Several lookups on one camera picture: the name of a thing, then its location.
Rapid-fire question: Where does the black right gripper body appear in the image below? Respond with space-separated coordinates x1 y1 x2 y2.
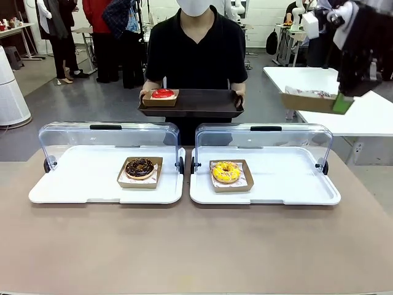
337 1 393 98

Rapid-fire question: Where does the cardboard donut box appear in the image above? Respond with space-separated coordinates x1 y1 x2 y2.
278 85 341 115

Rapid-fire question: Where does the dark brown serving tray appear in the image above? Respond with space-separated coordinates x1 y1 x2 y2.
137 88 246 119

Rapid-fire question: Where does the red glazed donut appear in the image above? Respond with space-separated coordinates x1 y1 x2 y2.
151 88 175 100
142 89 180 108

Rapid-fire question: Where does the person's right forearm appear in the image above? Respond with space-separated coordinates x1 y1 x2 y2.
143 79 166 93

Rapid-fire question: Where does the yellow sprinkled donut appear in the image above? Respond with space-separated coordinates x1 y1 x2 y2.
211 160 241 184
209 159 255 194

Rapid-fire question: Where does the person in black shirt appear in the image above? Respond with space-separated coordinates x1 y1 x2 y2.
144 0 249 147

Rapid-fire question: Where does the smiley paper under chocolate donut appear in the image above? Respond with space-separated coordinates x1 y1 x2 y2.
123 162 159 185

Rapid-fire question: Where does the chocolate sprinkled donut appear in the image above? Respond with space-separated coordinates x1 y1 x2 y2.
116 156 164 189
125 157 155 180

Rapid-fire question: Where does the person's left hand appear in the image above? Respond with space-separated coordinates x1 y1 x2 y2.
233 89 247 109

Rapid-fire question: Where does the person's right hand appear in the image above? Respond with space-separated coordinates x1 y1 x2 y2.
139 88 154 107

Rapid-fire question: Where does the white work table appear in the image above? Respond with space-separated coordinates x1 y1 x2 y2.
263 66 393 138

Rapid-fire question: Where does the smiley paper liner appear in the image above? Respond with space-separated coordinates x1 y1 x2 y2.
284 85 338 100

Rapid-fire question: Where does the white power socket box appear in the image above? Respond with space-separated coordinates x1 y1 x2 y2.
354 142 365 166

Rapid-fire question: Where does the black backpack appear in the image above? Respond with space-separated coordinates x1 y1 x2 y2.
265 28 279 57

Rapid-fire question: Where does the white display tray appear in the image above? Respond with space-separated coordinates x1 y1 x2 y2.
189 146 342 206
28 144 187 205

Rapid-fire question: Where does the clear plastic tray lid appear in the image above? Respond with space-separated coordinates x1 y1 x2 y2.
38 121 180 169
195 123 333 173

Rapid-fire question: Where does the white face mask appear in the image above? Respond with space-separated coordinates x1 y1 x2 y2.
177 0 212 17

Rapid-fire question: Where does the bystander in plaid shirt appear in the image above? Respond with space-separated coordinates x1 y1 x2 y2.
102 0 146 90

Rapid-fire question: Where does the bystander in red top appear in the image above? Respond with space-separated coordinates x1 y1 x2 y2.
82 0 121 84

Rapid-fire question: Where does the grey background desk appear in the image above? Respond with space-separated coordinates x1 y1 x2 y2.
71 26 99 76

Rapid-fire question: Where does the bystander in black and grey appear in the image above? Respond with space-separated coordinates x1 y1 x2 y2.
35 0 90 84

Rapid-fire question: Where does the white air purifier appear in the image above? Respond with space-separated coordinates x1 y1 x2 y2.
0 45 33 127

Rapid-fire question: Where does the white wall shelf table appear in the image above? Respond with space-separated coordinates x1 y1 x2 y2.
0 22 46 61

